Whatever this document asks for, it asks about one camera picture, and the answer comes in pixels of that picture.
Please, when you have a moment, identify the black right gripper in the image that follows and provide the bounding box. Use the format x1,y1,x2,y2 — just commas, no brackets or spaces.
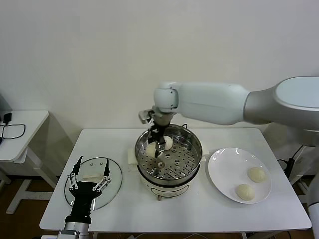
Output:
148,125,167,160

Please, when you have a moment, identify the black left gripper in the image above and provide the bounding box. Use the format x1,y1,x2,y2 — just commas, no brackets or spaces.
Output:
65,156,112,223

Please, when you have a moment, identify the white steamed baozi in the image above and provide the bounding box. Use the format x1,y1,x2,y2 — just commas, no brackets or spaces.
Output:
163,136,174,151
145,143,157,157
247,167,266,184
235,183,256,201

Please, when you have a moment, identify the round glass lid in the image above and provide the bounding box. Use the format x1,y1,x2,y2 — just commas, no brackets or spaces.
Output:
64,156,123,212

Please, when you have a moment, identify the stainless steel steamer basket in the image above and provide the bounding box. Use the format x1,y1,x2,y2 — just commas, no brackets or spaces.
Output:
134,123,203,182

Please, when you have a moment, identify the white electric cooker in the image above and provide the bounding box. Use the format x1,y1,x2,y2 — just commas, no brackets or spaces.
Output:
127,139,210,201

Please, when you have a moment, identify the white round plate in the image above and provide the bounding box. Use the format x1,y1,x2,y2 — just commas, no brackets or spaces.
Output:
208,147,272,205

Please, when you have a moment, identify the white side table with adapter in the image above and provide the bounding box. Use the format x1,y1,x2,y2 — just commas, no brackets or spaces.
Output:
0,110,59,216

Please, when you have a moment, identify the white side table with laptop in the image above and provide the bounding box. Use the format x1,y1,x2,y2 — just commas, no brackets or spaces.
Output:
290,145,319,209

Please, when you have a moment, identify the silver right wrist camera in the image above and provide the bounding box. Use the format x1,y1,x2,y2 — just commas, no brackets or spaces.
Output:
138,109,157,124

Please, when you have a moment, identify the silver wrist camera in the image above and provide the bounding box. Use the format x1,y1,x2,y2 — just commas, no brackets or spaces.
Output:
138,109,157,124
58,229,82,238

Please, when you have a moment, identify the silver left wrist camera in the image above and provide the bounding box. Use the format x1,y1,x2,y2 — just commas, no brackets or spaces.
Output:
58,229,82,238

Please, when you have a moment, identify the black looped cable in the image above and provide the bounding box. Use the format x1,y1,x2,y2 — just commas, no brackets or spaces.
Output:
0,123,26,146

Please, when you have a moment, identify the black floor power cable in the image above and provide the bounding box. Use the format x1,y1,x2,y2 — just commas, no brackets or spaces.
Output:
277,146,304,180

